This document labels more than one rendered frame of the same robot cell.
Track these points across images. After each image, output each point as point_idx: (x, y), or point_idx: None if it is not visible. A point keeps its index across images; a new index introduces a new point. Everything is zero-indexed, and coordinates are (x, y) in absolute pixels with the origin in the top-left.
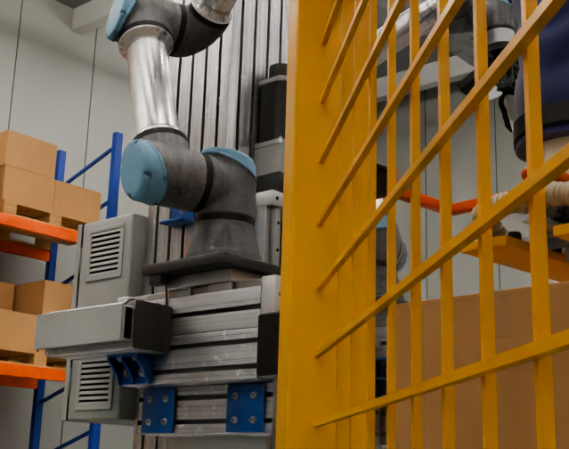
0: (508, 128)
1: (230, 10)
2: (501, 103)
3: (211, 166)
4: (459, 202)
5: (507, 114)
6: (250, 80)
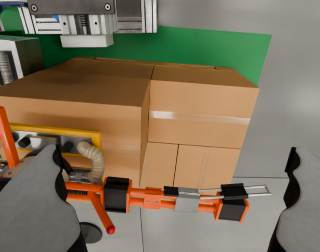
0: (291, 149)
1: None
2: (268, 251)
3: None
4: None
5: (286, 203)
6: None
